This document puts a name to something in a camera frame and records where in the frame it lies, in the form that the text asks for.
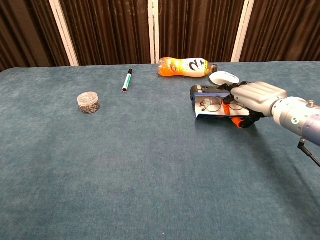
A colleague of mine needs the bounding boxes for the black slotted folding stand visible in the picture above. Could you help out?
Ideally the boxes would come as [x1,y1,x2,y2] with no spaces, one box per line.
[189,84,232,101]

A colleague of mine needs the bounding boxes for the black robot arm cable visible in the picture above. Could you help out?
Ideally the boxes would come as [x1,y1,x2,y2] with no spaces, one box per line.
[297,137,320,168]

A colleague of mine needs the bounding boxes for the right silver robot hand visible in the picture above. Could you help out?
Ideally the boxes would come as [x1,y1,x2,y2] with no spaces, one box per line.
[216,81,288,130]

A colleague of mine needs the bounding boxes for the brown curtain partition panel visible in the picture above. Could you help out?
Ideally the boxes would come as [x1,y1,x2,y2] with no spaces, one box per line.
[0,0,80,73]
[153,0,251,64]
[59,0,156,67]
[231,0,320,63]

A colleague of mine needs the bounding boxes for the white computer mouse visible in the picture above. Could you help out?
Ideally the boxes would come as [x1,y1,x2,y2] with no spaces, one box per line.
[208,71,240,86]

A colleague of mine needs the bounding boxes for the orange drink plastic bottle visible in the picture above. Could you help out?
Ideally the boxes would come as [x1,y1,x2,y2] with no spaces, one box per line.
[158,57,219,79]

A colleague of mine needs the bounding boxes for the blue felt table cover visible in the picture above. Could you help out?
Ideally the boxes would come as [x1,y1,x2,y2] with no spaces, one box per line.
[0,60,320,240]

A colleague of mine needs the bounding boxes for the clear jar of metal clips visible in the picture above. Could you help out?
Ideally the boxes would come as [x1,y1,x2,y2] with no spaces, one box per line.
[76,91,101,115]

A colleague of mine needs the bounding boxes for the thin metal-frame eyeglasses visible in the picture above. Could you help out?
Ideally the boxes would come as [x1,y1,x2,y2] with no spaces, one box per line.
[199,96,247,113]

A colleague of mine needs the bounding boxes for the green marker pen black cap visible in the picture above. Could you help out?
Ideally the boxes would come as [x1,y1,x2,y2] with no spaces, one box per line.
[121,68,134,94]

